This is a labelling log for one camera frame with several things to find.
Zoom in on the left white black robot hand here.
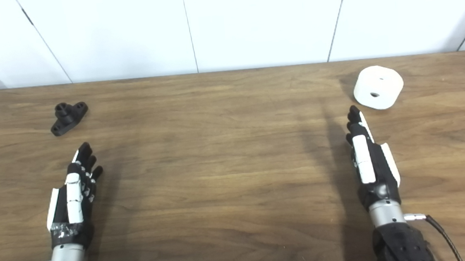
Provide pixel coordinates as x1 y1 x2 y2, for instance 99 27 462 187
41 141 110 251

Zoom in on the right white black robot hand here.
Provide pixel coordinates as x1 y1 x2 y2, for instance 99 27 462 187
343 102 403 213

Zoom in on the black flanged holder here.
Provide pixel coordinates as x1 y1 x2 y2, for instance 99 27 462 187
49 101 91 137

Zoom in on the round white piece with holes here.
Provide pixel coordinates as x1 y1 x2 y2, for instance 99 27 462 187
351 64 406 112

